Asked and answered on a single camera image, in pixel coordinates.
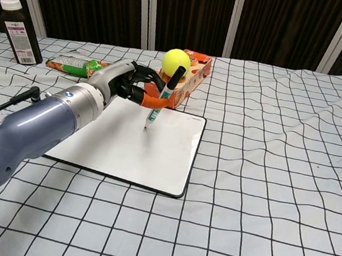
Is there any orange cardboard snack box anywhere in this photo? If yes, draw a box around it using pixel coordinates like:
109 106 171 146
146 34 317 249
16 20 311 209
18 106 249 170
141 44 215 113

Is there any white marker with black cap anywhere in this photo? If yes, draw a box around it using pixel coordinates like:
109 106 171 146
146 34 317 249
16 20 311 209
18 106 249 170
143 62 188 134

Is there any yellow tennis ball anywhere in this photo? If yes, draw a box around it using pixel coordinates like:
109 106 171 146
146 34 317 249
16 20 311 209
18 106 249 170
160 47 193 79

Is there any orange snack packet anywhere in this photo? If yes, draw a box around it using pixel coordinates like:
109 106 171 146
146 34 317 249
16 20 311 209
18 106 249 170
182 49 211 68

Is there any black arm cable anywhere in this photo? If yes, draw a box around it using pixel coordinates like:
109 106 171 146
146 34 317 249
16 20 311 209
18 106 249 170
0 81 43 137

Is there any white black-checked tablecloth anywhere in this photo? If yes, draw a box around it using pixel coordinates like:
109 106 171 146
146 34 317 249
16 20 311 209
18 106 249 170
0 26 342 256

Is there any small white dry-erase board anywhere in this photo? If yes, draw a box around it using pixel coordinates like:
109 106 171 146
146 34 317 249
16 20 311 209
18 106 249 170
39 87 209 202

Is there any dark bottle white cap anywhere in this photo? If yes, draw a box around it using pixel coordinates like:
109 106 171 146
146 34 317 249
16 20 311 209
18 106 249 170
0 0 52 68

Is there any green orange snack bag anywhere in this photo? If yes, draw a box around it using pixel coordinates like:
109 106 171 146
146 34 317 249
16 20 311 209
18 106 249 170
44 52 110 82

